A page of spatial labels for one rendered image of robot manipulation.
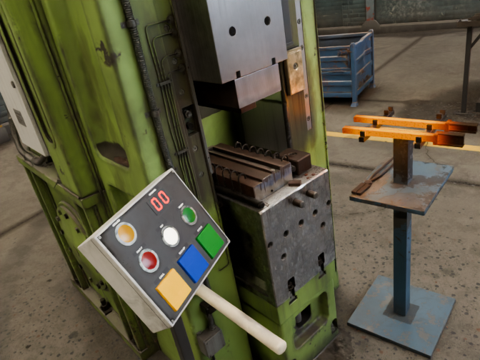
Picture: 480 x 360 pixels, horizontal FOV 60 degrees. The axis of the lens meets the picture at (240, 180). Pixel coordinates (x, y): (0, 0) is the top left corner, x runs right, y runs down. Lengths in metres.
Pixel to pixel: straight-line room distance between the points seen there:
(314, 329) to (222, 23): 1.39
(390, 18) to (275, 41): 7.81
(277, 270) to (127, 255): 0.76
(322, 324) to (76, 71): 1.50
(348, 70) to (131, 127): 3.98
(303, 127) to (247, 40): 0.60
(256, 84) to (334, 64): 3.75
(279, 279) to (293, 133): 0.61
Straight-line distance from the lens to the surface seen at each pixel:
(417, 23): 9.06
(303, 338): 2.03
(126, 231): 1.03
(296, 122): 1.79
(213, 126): 1.92
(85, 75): 1.64
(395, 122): 1.78
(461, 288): 2.54
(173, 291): 1.06
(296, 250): 1.67
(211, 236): 1.20
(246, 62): 1.37
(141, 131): 1.33
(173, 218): 1.14
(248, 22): 1.37
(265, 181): 1.51
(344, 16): 9.55
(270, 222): 1.50
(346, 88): 5.15
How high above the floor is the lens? 1.67
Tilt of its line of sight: 27 degrees down
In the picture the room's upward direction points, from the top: 11 degrees counter-clockwise
